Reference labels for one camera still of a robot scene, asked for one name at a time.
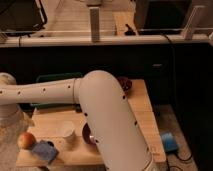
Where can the metal rail frame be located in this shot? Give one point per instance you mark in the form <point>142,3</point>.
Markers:
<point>95,39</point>

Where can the white plastic cup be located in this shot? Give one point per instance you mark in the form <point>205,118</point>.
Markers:
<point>67,131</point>

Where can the yellow red apple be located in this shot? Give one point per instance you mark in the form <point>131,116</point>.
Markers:
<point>26,140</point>

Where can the wooden board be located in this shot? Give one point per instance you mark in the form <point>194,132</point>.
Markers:
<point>78,153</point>

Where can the purple bowl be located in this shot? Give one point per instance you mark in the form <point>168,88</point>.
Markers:
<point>87,136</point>

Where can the blue object on floor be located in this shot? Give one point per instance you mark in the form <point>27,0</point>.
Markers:
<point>169,142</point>

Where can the dark red object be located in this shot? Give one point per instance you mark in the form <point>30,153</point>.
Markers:
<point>125,83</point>

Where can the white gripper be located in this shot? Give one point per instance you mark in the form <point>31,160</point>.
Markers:
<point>13,114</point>

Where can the green tray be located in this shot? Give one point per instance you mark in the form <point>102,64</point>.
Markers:
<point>54,77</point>

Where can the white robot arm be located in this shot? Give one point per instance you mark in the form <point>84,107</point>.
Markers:
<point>111,120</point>

